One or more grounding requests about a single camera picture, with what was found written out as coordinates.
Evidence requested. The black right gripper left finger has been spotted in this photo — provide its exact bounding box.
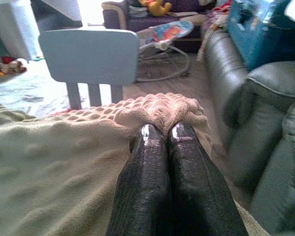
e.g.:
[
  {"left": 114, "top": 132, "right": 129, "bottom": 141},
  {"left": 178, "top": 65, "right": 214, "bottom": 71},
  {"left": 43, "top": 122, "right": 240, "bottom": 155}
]
[{"left": 105, "top": 123, "right": 174, "bottom": 236}]

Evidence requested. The pink seat cushion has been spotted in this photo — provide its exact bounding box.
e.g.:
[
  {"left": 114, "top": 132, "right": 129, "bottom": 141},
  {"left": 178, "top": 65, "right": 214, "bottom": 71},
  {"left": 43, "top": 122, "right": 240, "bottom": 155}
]
[{"left": 49, "top": 108, "right": 74, "bottom": 118}]

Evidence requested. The colourful baby bouncer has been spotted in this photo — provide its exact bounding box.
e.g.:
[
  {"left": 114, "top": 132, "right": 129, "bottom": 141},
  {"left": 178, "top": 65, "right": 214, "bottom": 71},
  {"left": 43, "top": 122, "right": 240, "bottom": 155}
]
[{"left": 136, "top": 20, "right": 195, "bottom": 82}]

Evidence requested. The light blue child's chair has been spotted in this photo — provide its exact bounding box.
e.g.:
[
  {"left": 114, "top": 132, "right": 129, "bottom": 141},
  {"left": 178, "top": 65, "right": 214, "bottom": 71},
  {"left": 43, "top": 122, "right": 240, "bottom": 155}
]
[{"left": 38, "top": 27, "right": 140, "bottom": 110}]

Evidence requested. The purple armchair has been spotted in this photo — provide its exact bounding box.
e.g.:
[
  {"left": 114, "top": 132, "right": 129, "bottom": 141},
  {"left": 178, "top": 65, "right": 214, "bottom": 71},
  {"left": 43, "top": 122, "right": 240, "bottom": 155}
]
[{"left": 102, "top": 0, "right": 212, "bottom": 54}]

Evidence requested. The blue printed storage box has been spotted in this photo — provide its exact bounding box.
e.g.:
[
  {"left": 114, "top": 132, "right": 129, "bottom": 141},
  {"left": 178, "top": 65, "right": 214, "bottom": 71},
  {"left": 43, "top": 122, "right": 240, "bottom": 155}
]
[{"left": 227, "top": 0, "right": 295, "bottom": 72}]

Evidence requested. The yellow plush toy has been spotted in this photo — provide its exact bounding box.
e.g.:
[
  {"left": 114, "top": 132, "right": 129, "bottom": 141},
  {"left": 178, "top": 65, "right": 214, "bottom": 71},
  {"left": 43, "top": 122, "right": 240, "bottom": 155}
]
[{"left": 139, "top": 0, "right": 173, "bottom": 17}]

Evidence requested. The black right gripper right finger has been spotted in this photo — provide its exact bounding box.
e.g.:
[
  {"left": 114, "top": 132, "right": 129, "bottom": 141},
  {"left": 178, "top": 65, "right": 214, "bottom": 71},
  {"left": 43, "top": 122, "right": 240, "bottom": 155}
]
[{"left": 167, "top": 122, "right": 249, "bottom": 236}]

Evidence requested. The red and white plush toy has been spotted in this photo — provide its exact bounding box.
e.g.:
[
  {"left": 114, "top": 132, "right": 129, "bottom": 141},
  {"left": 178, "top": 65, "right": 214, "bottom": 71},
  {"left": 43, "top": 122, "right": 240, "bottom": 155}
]
[{"left": 0, "top": 56, "right": 28, "bottom": 76}]

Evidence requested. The dark green leather sofa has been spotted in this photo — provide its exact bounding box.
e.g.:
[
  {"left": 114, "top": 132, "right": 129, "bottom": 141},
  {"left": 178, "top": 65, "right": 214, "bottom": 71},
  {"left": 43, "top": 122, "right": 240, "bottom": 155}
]
[{"left": 204, "top": 30, "right": 295, "bottom": 236}]

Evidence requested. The pile of colourful clothes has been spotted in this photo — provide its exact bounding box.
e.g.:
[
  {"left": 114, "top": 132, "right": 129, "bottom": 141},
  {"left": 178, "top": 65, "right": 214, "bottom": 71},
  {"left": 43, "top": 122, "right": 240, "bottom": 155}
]
[{"left": 196, "top": 0, "right": 234, "bottom": 62}]

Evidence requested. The beige textured pillow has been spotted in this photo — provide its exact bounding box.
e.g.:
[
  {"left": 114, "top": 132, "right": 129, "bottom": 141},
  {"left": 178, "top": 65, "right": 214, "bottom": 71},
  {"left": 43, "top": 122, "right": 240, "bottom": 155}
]
[{"left": 0, "top": 92, "right": 271, "bottom": 236}]

